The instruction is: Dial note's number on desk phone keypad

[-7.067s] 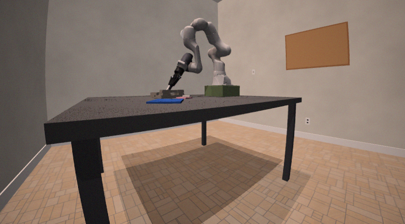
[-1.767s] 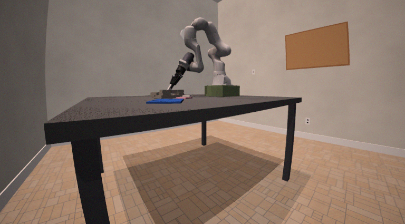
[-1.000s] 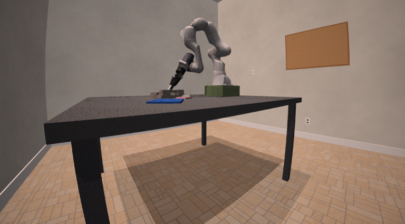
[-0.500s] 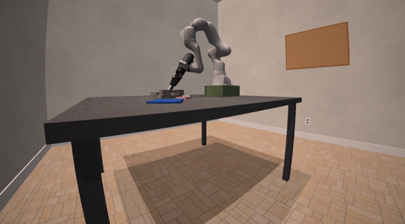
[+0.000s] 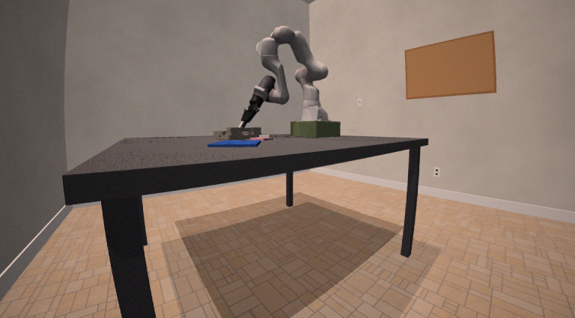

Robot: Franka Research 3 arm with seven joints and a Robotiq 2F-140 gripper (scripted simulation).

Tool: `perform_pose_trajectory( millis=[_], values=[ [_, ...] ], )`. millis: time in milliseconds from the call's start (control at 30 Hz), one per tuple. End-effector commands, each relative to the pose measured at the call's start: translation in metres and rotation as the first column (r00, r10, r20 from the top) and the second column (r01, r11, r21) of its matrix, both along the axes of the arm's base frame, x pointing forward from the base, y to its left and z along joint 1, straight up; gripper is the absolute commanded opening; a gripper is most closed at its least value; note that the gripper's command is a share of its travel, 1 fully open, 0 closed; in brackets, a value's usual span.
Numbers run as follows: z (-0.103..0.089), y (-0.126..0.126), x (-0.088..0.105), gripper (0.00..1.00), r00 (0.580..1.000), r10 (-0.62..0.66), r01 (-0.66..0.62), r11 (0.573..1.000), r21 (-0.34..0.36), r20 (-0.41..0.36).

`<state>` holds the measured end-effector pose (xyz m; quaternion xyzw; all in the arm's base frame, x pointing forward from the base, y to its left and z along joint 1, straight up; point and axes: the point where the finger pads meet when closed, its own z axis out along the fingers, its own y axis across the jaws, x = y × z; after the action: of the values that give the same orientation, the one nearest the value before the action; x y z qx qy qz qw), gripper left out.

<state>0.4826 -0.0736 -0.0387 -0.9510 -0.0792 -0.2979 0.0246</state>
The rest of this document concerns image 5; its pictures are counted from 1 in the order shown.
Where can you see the beige desk phone body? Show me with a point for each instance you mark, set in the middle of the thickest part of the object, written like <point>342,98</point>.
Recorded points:
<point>235,135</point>

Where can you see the blue flat rectangular pad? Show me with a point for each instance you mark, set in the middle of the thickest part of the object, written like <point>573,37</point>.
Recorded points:
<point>236,143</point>

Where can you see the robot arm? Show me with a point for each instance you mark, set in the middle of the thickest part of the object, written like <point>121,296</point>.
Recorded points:
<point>315,71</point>

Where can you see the beige telephone handset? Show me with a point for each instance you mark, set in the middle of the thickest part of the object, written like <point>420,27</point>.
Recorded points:
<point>240,129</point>

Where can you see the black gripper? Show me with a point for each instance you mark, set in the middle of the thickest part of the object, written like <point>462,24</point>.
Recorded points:
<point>255,101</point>

